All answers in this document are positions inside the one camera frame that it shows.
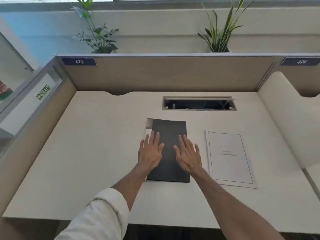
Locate desk cable port box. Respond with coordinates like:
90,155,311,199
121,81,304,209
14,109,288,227
162,95,237,111

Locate leafy green potted plant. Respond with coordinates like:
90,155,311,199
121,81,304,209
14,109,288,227
67,0,120,54

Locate black folder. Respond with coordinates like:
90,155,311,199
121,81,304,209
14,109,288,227
144,118,191,183

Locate beige desk partition panel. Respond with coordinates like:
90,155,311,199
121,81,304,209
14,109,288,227
55,53,284,96

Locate person's left hand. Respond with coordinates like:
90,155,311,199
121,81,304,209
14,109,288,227
137,131,165,172

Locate blue number label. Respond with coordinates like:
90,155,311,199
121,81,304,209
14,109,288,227
61,57,97,66
280,57,320,66

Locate long-leaved green potted plant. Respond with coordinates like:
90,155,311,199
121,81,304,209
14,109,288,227
197,0,258,53

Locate person's left forearm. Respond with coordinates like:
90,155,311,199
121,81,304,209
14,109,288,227
111,163,152,212

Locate white printed paper document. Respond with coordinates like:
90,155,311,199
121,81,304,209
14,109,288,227
205,129,258,189

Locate white curved desk divider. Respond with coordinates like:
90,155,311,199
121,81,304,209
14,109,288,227
257,71,320,170

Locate red and green object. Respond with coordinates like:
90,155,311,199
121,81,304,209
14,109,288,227
0,80,13,101

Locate glass side partition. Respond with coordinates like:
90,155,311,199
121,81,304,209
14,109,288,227
0,57,77,215

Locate white shirt sleeve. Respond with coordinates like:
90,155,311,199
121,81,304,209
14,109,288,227
54,188,130,240

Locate person's right forearm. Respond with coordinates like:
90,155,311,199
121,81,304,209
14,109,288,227
189,167,286,240

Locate person's right hand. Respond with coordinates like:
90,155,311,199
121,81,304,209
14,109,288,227
173,134,202,174

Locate beige neighbouring partition panel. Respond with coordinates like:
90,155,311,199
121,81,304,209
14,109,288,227
255,56,320,98

